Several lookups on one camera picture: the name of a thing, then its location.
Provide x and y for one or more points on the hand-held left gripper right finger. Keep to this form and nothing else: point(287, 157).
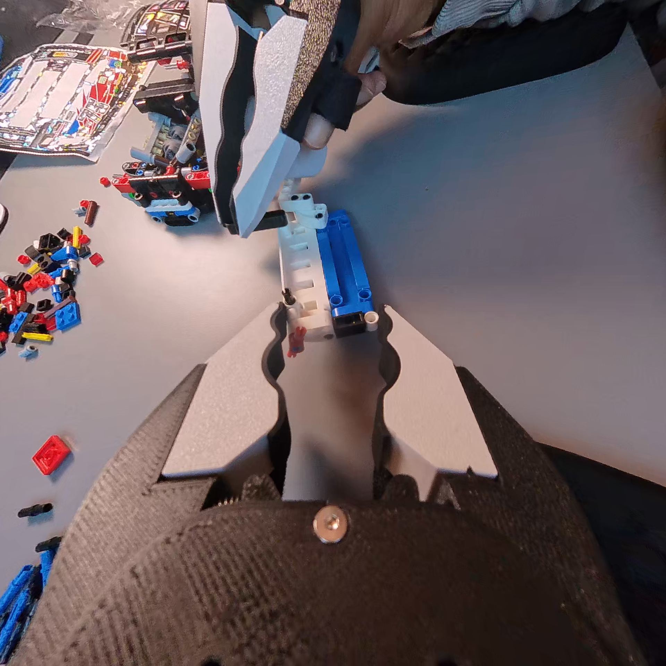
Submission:
point(437, 416)

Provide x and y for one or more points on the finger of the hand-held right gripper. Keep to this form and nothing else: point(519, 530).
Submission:
point(273, 93)
point(213, 104)

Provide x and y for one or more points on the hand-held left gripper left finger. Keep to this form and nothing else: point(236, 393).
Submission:
point(223, 406)

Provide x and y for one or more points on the blue and white lego assembly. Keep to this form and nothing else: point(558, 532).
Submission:
point(343, 260)

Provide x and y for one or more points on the black stickered lego panel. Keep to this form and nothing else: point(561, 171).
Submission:
point(156, 36)

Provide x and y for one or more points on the lego car chassis assembly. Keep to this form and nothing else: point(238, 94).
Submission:
point(156, 182)

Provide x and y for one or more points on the brown lego piece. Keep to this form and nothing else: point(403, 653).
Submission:
point(91, 213)

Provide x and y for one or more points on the red square lego plate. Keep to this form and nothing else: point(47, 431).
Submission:
point(51, 455)

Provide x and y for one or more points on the small red lego brick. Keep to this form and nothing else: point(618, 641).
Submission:
point(97, 259)

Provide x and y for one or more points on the pile of mixed lego pieces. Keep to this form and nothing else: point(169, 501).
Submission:
point(52, 291)

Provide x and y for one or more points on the black lego pin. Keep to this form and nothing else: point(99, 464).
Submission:
point(35, 510)

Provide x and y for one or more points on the person's right hand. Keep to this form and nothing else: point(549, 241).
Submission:
point(385, 36)

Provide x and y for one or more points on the clear plastic bag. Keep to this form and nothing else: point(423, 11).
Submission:
point(78, 15)

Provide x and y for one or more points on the blue beam pieces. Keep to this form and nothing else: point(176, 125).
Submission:
point(18, 603)

